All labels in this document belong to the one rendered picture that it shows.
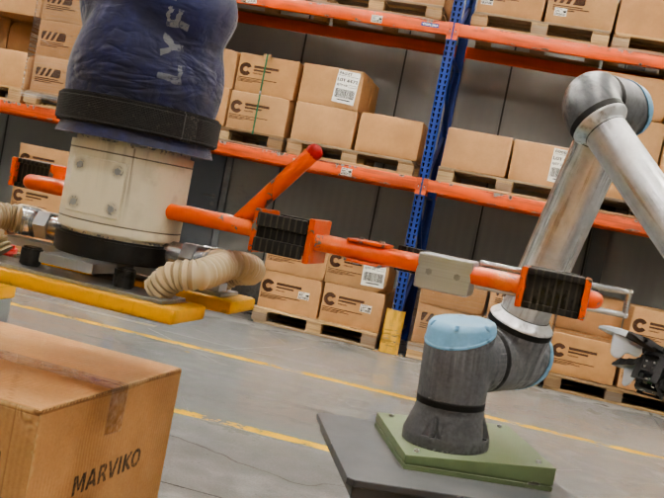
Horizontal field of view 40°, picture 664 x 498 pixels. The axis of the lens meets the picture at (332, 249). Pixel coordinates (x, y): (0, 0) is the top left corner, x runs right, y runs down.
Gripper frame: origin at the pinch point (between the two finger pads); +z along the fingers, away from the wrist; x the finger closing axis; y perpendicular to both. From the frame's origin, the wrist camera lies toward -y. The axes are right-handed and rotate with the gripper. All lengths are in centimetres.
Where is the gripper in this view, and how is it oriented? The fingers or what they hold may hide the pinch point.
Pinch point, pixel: (606, 342)
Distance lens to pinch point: 197.9
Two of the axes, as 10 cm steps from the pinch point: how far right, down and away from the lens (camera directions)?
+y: -5.0, 7.9, -3.6
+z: -7.7, -2.1, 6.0
